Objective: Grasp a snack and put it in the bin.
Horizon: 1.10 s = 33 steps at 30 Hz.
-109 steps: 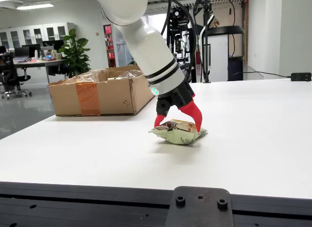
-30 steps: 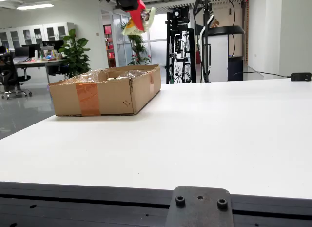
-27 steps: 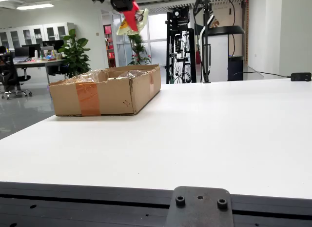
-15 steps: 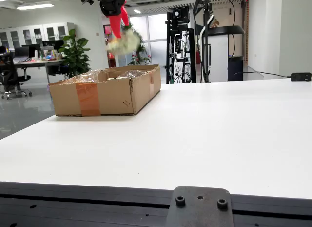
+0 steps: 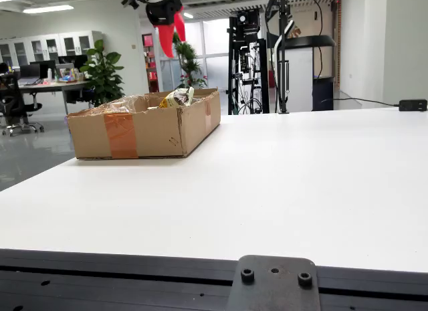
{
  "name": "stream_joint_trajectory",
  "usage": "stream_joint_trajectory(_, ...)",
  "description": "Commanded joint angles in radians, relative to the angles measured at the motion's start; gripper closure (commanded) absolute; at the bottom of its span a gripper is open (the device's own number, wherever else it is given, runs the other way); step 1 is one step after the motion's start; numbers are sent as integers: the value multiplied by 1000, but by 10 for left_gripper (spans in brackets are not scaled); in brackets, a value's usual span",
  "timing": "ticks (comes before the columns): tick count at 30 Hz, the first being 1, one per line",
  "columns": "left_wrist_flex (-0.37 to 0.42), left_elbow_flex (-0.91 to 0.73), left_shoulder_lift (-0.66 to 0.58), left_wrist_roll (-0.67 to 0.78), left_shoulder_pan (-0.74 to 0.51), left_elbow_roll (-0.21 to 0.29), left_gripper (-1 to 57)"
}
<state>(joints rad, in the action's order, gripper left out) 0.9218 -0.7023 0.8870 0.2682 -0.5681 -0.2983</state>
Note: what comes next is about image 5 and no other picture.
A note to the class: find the black equipment rack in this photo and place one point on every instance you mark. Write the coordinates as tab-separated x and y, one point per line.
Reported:
249	23

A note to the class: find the white cabinet with black top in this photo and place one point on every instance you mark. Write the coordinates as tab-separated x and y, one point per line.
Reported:
301	77

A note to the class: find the white bottle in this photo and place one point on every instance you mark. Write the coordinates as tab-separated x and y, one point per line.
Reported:
49	74

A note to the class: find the black power adapter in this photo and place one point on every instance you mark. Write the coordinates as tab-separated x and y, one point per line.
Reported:
413	105

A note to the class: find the clear plastic box liner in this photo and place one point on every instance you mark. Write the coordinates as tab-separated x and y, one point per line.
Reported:
123	103

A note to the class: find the black office chair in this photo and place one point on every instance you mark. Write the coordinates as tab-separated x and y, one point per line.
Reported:
13	103

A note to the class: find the black pole stand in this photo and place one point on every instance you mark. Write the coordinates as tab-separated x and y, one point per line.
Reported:
283	73

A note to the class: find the bracket hex bolt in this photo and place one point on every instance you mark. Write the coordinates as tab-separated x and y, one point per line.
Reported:
305	279
247	276

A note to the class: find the black mounting bracket plate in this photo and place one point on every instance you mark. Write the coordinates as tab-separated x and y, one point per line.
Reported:
274	291

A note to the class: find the large potted green plant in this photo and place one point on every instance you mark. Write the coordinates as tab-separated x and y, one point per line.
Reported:
103	73

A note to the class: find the red bookshelf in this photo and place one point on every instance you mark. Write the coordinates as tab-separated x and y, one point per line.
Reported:
148	41

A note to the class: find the cardboard box bin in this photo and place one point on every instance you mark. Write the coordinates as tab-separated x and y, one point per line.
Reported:
157	133

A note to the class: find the small pale snack packet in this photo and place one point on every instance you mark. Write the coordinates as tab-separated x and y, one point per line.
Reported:
153	107

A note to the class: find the frosted glass partition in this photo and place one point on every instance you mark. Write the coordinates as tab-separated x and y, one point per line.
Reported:
215	57

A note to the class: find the tall plant with flowers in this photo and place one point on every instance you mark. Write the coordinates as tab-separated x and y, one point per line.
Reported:
189	63

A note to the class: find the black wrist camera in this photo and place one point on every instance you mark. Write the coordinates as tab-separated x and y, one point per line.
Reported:
132	1

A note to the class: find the white wall cabinets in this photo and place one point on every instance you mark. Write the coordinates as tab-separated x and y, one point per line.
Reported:
43	47

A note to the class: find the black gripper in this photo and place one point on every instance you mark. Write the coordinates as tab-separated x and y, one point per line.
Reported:
164	11

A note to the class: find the black aluminium table rail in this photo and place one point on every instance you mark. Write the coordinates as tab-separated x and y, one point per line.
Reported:
100	284

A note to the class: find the black computer monitor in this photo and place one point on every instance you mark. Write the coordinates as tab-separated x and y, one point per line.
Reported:
73	61
29	71

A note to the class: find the grey office desk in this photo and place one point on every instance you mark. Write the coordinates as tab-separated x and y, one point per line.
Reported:
50	87

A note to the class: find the pale green snack packet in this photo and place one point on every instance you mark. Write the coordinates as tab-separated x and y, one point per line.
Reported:
179	97

